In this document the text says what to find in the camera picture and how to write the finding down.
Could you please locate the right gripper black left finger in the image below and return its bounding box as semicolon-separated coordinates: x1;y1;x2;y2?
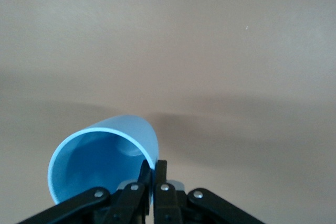
23;159;153;224

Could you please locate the light blue plastic cup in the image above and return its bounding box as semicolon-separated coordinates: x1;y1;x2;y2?
47;114;161;205

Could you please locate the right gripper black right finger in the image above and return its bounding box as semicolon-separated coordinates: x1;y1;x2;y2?
153;159;263;224

